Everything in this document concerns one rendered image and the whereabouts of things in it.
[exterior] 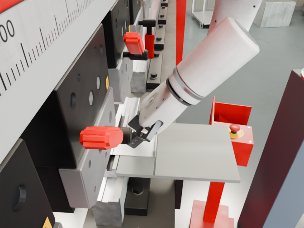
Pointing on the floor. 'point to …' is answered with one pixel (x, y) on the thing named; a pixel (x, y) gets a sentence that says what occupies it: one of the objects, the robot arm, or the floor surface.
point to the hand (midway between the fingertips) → (135, 131)
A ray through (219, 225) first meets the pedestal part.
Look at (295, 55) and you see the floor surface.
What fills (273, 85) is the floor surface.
